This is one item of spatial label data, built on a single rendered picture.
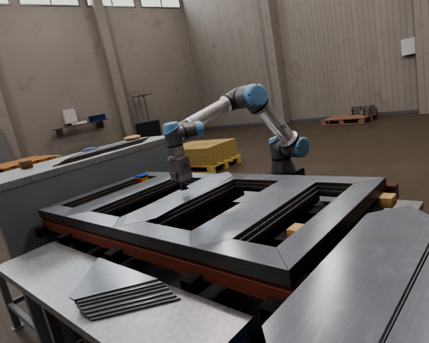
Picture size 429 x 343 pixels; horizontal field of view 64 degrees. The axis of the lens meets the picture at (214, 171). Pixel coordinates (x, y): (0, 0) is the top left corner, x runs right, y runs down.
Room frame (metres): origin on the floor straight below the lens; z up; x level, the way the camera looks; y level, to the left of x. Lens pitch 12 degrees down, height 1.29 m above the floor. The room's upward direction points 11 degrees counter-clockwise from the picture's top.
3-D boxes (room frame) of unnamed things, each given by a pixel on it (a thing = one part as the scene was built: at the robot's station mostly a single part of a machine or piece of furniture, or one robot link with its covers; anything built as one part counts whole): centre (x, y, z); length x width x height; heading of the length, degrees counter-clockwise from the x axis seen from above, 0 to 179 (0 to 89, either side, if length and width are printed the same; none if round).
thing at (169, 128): (1.57, 0.15, 1.15); 0.09 x 0.08 x 0.11; 120
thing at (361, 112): (8.60, -3.62, 0.17); 1.19 x 0.83 x 0.34; 39
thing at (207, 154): (6.38, 0.21, 0.23); 1.37 x 0.94 x 0.45; 39
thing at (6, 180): (2.38, 0.90, 1.03); 1.30 x 0.60 x 0.04; 136
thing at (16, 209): (2.18, 0.70, 0.50); 1.30 x 0.04 x 1.01; 136
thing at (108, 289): (0.96, 0.39, 0.77); 0.45 x 0.20 x 0.04; 46
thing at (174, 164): (1.56, 0.17, 0.99); 0.10 x 0.09 x 0.16; 138
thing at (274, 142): (2.05, -0.42, 0.92); 0.13 x 0.12 x 0.14; 30
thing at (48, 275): (1.06, 0.49, 0.73); 1.20 x 0.26 x 0.03; 46
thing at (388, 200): (1.19, -0.61, 0.79); 0.06 x 0.05 x 0.04; 136
